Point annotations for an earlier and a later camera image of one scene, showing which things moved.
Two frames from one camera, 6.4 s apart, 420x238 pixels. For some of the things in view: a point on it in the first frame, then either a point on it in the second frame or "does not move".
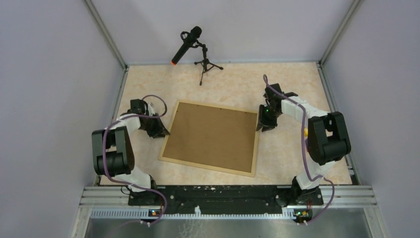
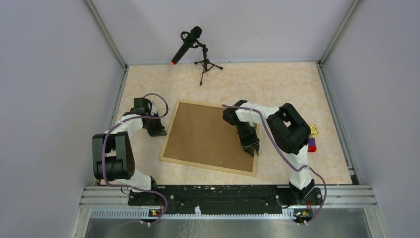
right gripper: x=266 y=124 to x=253 y=143
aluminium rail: x=113 y=202 does not move
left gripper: x=161 y=132 does not move
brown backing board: x=213 y=136 does not move
